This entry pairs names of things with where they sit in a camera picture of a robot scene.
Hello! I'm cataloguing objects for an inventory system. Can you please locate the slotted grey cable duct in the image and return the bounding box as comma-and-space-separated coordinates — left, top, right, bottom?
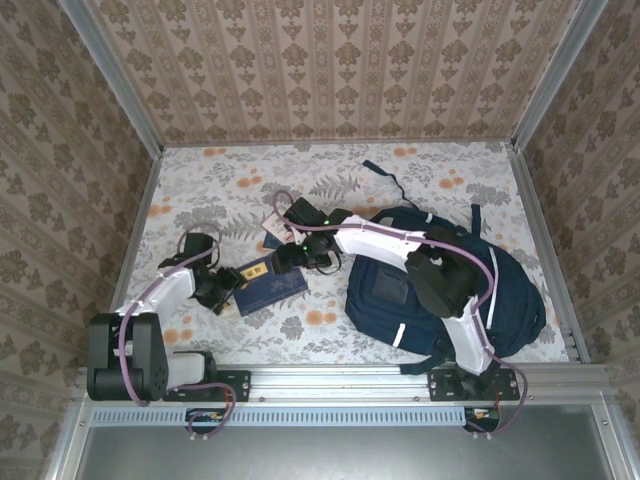
92, 405, 469, 427

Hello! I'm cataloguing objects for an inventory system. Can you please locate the navy blue backpack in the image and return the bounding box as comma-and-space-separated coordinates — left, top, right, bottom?
344, 159, 547, 377

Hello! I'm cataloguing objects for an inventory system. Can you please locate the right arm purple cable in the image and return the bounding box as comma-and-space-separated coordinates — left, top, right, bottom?
272, 189, 529, 442

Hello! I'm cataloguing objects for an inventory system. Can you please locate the aluminium frame post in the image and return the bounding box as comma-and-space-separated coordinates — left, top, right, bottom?
57, 0, 165, 154
510, 0, 609, 151

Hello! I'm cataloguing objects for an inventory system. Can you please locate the aluminium mounting rail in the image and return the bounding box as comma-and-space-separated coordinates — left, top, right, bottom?
74, 363, 609, 401

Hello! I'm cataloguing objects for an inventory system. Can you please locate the small wired connector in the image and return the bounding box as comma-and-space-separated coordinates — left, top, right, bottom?
185, 407, 227, 435
463, 407, 502, 434

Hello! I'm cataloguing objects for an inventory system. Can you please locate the aluminium table side rail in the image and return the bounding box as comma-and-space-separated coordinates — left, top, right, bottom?
93, 147, 164, 365
504, 142, 591, 364

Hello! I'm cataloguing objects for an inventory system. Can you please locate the navy book with yellow label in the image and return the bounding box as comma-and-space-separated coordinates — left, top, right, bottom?
233, 257, 310, 317

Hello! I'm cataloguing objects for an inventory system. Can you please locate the floral tablecloth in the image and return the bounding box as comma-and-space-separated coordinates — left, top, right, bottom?
107, 142, 571, 365

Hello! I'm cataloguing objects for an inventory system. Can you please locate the aluminium table end rail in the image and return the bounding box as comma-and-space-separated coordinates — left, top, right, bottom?
159, 138, 516, 149

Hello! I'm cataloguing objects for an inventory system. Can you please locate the grey metal panel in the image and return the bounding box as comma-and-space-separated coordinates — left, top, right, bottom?
74, 424, 619, 480

